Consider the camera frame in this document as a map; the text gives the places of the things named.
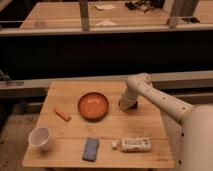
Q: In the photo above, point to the black eraser block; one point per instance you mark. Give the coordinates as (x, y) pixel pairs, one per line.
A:
(134, 106)

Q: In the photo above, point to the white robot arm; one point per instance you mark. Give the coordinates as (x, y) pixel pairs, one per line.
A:
(196, 121)

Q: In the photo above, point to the orange round bowl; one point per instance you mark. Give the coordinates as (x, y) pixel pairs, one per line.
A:
(93, 106)

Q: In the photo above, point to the orange carrot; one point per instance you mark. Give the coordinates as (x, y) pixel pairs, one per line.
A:
(62, 114)

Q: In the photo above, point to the small white ball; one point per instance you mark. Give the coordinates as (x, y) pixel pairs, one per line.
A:
(114, 145)

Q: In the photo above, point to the white patterned box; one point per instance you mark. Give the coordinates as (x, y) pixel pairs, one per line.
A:
(136, 144)

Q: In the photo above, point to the folded white paper plane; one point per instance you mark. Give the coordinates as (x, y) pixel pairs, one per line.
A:
(106, 22)

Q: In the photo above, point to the blue sponge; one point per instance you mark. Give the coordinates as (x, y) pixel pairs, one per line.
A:
(90, 149)

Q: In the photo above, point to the white paper sheet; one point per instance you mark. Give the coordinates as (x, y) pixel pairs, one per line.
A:
(105, 7)

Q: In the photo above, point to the white paper cup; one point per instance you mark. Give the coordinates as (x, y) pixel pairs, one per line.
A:
(40, 138)

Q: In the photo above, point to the black flat device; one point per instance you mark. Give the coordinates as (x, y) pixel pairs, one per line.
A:
(190, 19)

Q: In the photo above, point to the grey metal post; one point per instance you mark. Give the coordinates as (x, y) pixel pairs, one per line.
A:
(83, 4)
(175, 13)

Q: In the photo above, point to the grey metal post right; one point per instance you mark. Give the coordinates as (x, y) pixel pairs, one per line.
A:
(175, 13)

